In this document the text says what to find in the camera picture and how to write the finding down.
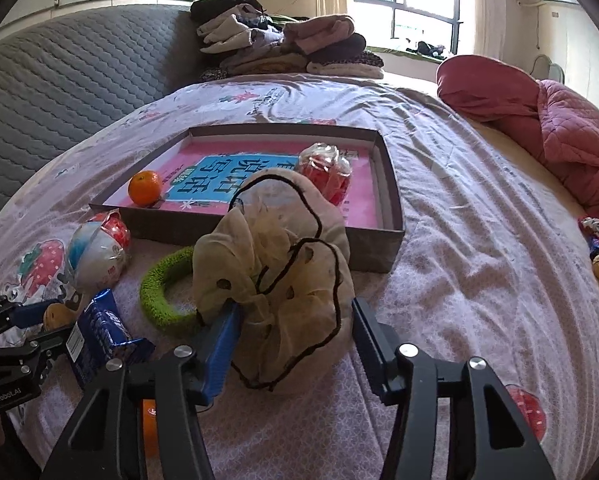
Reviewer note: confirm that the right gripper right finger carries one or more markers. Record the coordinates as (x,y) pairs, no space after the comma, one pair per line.
(489,437)

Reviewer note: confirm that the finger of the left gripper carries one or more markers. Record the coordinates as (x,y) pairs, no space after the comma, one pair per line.
(21,315)
(35,351)

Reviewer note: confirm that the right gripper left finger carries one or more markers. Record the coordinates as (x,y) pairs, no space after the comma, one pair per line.
(104,438)

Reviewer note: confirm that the brown walnut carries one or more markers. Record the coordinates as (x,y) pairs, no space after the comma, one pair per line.
(57,316)

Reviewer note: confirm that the small orange mandarin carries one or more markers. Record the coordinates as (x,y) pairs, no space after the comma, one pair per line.
(149,426)

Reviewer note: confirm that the blue cookie snack pack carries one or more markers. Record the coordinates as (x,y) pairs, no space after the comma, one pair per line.
(98,336)

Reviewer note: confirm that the blue surprise egg toy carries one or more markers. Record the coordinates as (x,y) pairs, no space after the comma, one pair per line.
(98,253)

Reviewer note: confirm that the large orange mandarin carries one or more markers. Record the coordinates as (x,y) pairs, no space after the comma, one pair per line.
(145,188)

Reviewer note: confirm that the cream black-trimmed scrunchie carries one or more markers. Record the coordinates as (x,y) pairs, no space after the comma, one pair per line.
(281,252)

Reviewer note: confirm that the red surprise egg toy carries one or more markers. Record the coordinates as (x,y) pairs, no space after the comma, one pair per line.
(328,169)

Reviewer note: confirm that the strawberry print bed sheet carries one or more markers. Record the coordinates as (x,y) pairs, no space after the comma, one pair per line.
(492,264)

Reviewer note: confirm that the grey quilted headboard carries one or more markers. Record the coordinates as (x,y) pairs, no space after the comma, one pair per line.
(65,79)

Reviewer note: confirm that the shallow grey cardboard box tray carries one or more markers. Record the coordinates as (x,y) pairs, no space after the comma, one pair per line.
(180,190)

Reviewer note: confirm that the pink quilted duvet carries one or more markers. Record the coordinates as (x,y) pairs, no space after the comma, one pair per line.
(556,125)

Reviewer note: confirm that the pile of folded clothes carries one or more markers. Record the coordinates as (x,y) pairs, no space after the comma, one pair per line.
(238,37)

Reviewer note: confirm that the white chair back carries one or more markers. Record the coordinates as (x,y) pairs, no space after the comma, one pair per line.
(545,69)

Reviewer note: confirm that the dark clothes on windowsill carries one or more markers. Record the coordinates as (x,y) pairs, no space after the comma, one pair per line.
(425,49)

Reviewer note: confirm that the right beige curtain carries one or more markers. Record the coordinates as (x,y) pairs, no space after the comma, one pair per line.
(490,18)

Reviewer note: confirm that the window with dark frame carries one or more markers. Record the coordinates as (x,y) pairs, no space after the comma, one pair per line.
(400,24)

